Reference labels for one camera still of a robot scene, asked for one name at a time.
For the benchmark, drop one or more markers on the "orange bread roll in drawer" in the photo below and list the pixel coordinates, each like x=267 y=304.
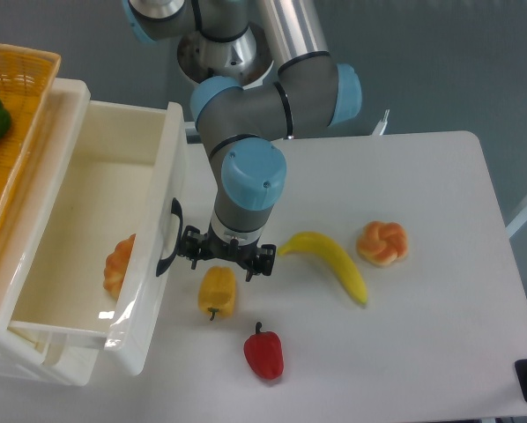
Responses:
x=116 y=266

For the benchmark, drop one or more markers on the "orange woven basket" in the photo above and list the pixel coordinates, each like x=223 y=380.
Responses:
x=26 y=77

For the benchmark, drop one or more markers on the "yellow banana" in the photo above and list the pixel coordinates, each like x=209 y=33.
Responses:
x=331 y=253

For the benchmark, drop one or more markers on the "white top drawer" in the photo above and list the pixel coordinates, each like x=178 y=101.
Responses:
x=125 y=171

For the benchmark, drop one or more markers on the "white drawer cabinet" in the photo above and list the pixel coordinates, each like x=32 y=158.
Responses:
x=41 y=359

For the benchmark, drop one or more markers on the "red bell pepper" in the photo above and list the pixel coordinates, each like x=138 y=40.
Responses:
x=264 y=353

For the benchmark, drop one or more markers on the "yellow bell pepper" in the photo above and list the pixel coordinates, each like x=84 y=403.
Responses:
x=216 y=296

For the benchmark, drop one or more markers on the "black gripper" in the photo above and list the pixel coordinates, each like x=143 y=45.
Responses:
x=257 y=260

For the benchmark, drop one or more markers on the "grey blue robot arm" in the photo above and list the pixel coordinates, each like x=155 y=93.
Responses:
x=315 y=93

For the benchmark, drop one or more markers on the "orange knotted bread roll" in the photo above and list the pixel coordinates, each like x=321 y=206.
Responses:
x=383 y=243

